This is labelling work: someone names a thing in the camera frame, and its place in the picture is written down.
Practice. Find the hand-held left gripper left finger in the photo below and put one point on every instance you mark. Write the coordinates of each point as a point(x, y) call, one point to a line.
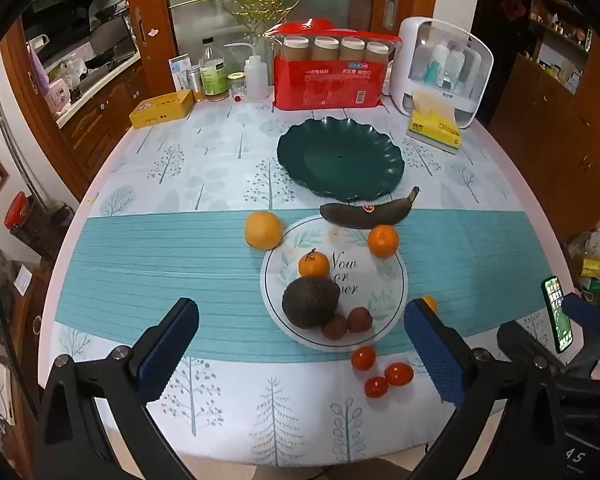
point(167, 355)

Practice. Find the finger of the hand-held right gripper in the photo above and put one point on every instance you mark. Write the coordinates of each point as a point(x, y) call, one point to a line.
point(522, 342)
point(586, 317)

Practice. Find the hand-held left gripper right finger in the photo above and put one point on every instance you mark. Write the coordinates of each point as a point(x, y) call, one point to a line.
point(437, 355)

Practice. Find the cherry tomato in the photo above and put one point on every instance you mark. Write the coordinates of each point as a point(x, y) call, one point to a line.
point(376, 387)
point(364, 358)
point(399, 374)

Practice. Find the small kumquat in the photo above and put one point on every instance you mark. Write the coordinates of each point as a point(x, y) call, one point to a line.
point(430, 303)

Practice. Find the red lychee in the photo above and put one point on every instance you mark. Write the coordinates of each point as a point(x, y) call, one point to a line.
point(359, 320)
point(335, 327)

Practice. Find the white round printed plate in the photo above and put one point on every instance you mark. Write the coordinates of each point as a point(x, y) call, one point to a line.
point(380, 285)

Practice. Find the stemless mandarin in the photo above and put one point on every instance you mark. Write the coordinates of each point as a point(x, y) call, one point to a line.
point(383, 241)

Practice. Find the dark avocado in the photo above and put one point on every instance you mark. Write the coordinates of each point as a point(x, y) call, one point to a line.
point(309, 302)

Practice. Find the mandarin with stem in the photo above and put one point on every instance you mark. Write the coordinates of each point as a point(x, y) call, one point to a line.
point(314, 265)

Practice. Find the large yellow orange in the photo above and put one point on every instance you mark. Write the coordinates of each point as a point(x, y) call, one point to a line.
point(263, 230)

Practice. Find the dark overripe banana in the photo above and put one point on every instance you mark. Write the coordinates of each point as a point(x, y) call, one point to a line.
point(350, 215)

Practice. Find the dark green scalloped plate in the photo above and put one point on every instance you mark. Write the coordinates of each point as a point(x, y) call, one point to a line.
point(340, 160)

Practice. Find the smartphone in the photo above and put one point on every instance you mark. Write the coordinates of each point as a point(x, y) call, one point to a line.
point(557, 315)

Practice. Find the plastic bags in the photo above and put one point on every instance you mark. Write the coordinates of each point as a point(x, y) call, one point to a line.
point(592, 265)

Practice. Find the tree print tablecloth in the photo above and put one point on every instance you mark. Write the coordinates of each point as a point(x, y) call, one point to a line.
point(180, 260)

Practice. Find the red lid jar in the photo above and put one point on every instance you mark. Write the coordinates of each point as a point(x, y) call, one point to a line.
point(25, 220)

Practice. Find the yellow tissue pack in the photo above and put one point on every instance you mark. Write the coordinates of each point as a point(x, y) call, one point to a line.
point(432, 127)

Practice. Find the yellow tin box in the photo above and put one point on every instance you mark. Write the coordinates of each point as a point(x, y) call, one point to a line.
point(161, 109)

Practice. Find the white cosmetic organizer box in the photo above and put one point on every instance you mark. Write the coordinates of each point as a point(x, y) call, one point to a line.
point(475, 75)

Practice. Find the wooden shelf with bottles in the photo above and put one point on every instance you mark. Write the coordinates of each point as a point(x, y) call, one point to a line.
point(560, 45)

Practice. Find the small metal can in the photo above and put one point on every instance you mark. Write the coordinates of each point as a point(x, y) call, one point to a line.
point(195, 82)

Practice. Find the small glass jar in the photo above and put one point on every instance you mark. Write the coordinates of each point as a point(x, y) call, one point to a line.
point(236, 85)

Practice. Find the pink kitchen appliance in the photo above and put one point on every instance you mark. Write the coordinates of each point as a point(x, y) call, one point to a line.
point(61, 96)

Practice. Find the white and blue carton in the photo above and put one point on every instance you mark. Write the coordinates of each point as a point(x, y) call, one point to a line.
point(179, 72)

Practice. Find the clear green label bottle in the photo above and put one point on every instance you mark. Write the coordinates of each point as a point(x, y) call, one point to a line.
point(213, 75)

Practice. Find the white squeeze bottle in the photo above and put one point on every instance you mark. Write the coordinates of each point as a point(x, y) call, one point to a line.
point(254, 77)

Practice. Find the red paper cup package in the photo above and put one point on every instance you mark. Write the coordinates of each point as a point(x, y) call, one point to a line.
point(325, 80)

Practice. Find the black wok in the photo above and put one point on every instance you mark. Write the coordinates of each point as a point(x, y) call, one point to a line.
point(105, 57)

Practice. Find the purple cloth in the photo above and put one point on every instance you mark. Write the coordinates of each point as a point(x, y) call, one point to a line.
point(39, 70)

